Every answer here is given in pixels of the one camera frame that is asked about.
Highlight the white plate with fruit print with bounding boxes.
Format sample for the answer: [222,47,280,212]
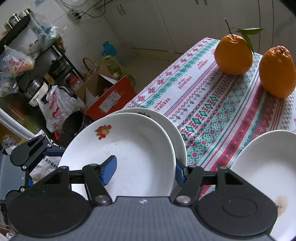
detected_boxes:
[112,108,187,166]

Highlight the white kitchen base cabinets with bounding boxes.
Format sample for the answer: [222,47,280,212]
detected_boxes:
[104,1,295,55]

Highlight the white red plastic bag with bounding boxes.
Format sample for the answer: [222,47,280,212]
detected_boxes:
[37,85,86,133]

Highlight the patterned red green tablecloth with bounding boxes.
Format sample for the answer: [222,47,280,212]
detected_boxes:
[127,38,295,171]

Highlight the red cardboard box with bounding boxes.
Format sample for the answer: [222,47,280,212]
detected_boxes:
[85,76,137,121]

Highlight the brown open cardboard box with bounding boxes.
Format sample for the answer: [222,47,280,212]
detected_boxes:
[74,66,117,107]

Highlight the black metal storage shelf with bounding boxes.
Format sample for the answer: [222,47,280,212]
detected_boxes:
[1,13,83,106]

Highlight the blue plastic kettle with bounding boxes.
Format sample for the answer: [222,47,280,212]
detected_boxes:
[102,41,117,57]

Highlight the orange with green leaf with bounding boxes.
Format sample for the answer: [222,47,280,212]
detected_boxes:
[214,25,263,75]

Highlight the bumpy orange without leaf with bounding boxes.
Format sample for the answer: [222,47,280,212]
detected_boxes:
[259,46,295,98]

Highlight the white power strip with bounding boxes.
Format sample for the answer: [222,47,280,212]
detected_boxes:
[68,9,81,22]

